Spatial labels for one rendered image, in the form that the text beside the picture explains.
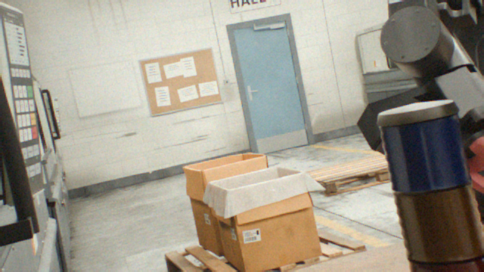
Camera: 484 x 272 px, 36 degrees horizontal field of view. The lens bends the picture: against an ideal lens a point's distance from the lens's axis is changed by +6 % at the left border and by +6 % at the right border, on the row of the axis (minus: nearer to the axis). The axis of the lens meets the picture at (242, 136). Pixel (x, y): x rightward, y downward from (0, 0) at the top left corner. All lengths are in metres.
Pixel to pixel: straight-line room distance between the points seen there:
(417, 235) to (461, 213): 0.02
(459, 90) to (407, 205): 0.41
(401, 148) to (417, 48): 0.37
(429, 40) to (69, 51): 10.72
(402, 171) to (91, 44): 11.05
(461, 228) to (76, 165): 11.02
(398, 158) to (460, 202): 0.03
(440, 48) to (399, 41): 0.04
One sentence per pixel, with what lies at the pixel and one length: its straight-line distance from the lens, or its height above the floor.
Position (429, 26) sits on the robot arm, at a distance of 0.74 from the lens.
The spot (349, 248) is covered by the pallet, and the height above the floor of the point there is 0.13.
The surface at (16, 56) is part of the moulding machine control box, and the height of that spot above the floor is 1.36.
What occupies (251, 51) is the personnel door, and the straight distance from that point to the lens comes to 11.72.
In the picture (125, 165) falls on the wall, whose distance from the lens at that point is 11.38.
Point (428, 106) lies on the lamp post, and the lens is 0.37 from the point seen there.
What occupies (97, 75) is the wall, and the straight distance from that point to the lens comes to 11.35.
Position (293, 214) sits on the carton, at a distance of 4.19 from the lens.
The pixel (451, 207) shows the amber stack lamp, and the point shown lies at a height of 1.15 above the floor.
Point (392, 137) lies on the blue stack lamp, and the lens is 0.37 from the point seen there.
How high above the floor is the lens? 1.23
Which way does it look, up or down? 4 degrees down
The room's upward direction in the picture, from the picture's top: 11 degrees counter-clockwise
